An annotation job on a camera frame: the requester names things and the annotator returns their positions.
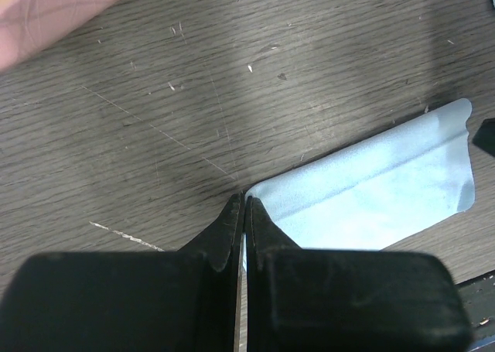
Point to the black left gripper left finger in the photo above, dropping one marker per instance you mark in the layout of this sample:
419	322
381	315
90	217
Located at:
182	300

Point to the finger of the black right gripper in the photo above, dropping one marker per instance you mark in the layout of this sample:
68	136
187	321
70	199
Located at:
484	138

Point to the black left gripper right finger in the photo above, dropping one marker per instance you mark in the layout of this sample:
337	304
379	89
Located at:
337	300

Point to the pink glasses case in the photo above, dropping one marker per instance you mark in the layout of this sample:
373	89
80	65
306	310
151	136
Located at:
30	26

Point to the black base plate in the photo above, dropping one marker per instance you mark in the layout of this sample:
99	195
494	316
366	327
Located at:
477	295

